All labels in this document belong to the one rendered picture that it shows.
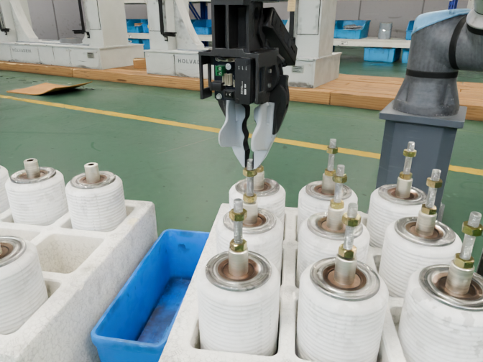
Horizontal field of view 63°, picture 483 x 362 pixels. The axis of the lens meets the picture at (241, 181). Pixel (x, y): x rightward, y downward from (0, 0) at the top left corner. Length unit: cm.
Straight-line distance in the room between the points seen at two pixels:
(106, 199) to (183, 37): 272
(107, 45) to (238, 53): 345
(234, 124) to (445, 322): 32
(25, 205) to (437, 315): 65
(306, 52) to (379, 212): 215
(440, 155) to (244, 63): 71
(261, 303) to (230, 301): 3
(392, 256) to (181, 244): 43
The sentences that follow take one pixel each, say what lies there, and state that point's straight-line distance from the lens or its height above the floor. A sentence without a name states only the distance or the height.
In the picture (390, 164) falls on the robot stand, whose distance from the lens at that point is 107.
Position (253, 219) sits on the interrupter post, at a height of 26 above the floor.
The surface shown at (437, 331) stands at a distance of 47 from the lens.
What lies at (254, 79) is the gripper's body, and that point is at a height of 46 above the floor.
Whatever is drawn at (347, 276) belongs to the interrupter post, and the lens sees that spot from 45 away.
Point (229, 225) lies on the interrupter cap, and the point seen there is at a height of 25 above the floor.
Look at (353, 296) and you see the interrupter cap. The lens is 43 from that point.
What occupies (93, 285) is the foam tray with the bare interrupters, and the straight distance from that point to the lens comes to 63.
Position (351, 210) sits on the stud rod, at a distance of 41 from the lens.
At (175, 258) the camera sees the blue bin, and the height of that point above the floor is 6.
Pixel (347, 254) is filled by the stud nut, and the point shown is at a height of 29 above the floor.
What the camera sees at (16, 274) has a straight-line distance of 54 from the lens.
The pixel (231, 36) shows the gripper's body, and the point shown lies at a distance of 43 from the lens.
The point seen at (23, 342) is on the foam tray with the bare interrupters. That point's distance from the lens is 54.
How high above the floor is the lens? 52
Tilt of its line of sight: 23 degrees down
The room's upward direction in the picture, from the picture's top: straight up
